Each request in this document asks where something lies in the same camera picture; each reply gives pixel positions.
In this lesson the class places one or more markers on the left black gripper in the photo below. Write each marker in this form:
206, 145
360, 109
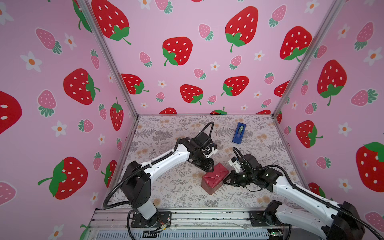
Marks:
207, 166

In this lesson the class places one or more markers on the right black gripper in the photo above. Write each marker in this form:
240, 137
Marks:
232, 180

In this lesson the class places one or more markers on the maroon wrapping paper sheet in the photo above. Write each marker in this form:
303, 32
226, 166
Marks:
212, 181

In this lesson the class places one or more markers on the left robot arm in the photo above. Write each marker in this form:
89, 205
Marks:
137, 188

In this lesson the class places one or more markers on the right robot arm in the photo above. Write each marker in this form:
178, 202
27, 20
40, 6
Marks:
325, 218

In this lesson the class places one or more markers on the blue tape dispenser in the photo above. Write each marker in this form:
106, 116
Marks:
239, 133

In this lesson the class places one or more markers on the floral table mat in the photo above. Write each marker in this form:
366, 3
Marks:
181, 187

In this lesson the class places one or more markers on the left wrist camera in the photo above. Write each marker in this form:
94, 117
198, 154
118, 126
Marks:
210, 150

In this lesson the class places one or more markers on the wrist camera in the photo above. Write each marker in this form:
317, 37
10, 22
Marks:
234, 162
210, 150

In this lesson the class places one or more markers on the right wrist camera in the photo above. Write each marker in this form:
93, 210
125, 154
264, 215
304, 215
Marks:
234, 162

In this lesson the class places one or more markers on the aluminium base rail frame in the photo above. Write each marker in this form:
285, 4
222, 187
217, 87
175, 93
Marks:
206, 224

